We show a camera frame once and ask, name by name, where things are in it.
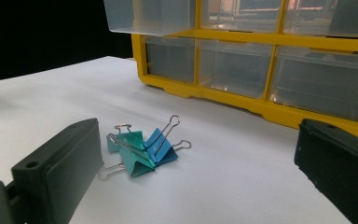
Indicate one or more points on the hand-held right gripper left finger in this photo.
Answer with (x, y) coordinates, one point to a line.
(59, 174)

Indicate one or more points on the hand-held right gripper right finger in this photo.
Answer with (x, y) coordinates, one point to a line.
(341, 161)

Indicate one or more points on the clear plastic drawer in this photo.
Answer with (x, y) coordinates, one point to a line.
(323, 84)
(149, 15)
(171, 59)
(233, 68)
(329, 18)
(239, 15)

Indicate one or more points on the yellow plastic drawer cabinet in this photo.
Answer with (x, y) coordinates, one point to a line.
(230, 35)

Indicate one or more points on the teal binder clip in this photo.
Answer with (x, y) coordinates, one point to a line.
(130, 138)
(136, 168)

